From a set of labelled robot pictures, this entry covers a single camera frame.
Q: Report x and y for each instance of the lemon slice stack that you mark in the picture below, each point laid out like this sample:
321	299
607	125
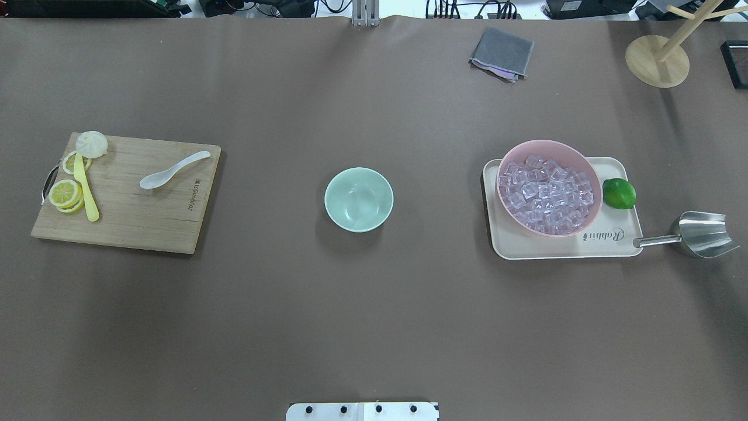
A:
73	208
65	194

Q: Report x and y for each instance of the mint green bowl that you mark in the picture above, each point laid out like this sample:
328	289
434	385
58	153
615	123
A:
359	199

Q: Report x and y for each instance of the steel ice scoop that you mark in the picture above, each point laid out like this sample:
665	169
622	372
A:
695	234

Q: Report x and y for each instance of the grey folded cloth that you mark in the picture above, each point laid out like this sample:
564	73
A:
502	54

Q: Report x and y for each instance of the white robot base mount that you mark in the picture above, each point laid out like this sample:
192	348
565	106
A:
406	410

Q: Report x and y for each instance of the lemon slice top stack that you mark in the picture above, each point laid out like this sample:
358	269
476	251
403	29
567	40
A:
65	194

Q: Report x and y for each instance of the pink bowl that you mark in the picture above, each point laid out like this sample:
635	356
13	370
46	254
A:
566	156

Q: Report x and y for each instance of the green lime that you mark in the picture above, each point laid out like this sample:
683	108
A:
619	193

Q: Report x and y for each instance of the beige plastic tray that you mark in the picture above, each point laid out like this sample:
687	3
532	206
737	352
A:
610	235

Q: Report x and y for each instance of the pile of clear ice cubes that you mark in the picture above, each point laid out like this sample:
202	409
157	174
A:
546	197

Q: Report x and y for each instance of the lemon slice bottom stack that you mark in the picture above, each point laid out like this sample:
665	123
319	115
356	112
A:
73	208

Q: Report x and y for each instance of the lemon slice near bun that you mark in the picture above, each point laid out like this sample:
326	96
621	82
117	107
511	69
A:
69	161

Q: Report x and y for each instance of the wooden cup stand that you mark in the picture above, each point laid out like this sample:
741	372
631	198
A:
660	61

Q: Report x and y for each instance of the aluminium frame post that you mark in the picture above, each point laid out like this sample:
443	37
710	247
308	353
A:
365	13

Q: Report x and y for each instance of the yellow plastic knife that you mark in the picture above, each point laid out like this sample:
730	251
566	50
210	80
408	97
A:
79	174

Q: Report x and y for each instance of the bamboo cutting board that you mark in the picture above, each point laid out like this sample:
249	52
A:
168	218

